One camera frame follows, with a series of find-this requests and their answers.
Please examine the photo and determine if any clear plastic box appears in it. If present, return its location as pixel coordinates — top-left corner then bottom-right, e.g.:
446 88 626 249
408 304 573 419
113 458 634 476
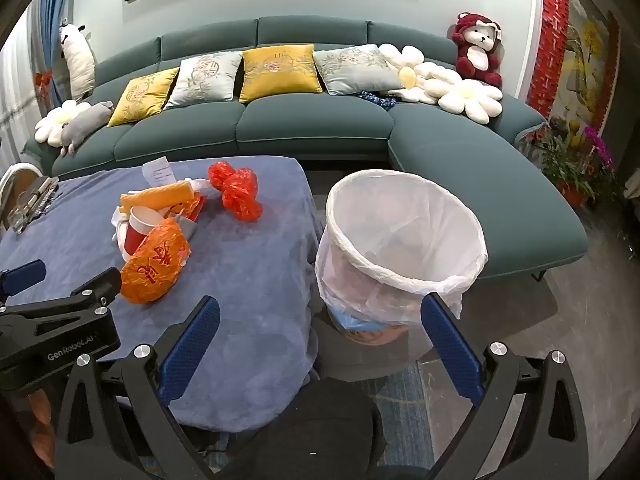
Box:
7 177 51 235

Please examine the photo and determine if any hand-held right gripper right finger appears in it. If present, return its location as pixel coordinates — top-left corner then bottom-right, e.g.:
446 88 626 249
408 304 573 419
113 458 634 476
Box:
421 292 591 480

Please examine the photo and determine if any red plush bear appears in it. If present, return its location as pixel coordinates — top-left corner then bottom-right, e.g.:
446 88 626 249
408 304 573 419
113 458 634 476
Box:
452 10 503 87

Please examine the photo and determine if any white flower cushion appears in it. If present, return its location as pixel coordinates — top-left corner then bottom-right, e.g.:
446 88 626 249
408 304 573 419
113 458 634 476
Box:
435 80 503 125
378 45 465 106
34 100 93 147

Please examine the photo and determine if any purple flower plant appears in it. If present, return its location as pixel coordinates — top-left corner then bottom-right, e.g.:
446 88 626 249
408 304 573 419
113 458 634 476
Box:
582 127 617 176

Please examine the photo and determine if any white sheer curtain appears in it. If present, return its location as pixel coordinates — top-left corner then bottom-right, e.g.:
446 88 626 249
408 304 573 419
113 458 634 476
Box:
0 35 40 171

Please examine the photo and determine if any person's left hand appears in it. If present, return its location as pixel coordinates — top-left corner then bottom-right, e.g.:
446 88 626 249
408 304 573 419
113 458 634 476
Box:
27 389 54 468

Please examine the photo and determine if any teal fabric sofa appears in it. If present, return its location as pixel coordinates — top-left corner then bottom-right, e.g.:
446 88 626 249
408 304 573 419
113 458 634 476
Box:
22 15 588 278

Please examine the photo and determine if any red plastic bag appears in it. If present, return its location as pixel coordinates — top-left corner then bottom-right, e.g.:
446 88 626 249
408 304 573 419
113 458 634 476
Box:
207 161 264 222

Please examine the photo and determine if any landscape wall painting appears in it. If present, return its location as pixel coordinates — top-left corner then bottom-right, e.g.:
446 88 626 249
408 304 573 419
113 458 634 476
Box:
562 0 623 133

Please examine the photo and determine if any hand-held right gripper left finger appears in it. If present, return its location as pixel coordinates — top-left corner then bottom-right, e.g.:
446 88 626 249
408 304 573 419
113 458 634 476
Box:
52 296 221 480

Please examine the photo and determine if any white paper slip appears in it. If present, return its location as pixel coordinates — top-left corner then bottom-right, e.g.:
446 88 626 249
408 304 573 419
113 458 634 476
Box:
141 156 176 188

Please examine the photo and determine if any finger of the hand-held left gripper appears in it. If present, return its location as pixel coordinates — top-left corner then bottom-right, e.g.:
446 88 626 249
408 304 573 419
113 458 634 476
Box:
67 266 123 308
0 260 47 302

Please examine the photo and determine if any yellow embroidered pillow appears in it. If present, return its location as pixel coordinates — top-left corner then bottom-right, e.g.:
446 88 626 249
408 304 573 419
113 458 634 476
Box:
107 67 180 128
239 44 323 103

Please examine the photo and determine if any long white plush animal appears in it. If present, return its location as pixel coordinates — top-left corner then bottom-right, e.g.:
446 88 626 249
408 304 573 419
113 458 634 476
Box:
59 21 97 101

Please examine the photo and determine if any blue beaded item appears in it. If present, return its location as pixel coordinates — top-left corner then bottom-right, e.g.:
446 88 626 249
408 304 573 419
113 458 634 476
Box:
356 89 398 111

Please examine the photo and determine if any potted plant with red pot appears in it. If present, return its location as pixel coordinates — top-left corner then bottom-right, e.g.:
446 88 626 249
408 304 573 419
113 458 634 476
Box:
527 127 601 208

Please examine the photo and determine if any person's black trouser leg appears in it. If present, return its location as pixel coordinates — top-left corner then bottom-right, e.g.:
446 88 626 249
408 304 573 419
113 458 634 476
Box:
235 377 387 480

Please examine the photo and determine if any waste bin with white liner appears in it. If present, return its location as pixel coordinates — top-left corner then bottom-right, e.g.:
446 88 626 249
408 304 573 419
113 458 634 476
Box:
314 170 488 346

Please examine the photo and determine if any red paper wall hanging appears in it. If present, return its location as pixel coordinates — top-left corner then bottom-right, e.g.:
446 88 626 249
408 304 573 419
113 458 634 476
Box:
530 0 572 111

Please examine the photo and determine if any white framed chair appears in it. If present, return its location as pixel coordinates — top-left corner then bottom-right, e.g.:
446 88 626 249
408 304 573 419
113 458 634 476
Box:
0 162 45 213

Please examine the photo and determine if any orange printed plastic bag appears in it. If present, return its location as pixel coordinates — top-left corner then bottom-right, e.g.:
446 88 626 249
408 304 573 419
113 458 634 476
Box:
120 217 192 305

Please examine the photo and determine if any blue curtain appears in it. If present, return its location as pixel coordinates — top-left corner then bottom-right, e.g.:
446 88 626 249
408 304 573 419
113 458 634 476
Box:
30 0 78 106

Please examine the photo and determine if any orange ribbed wrapper roll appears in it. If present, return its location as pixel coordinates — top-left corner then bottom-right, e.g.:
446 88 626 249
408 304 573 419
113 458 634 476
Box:
120 183 193 212

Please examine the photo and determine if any light grey embroidered pillow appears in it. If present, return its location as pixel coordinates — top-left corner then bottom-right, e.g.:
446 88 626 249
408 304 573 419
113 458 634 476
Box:
164 51 244 109
313 44 401 96

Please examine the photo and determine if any grey plush animal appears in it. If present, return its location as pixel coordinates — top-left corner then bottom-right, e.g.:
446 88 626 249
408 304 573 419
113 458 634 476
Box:
60 101 115 156

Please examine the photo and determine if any red paper cup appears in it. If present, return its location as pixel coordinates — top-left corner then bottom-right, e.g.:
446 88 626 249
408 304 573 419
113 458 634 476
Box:
120 205 166 256

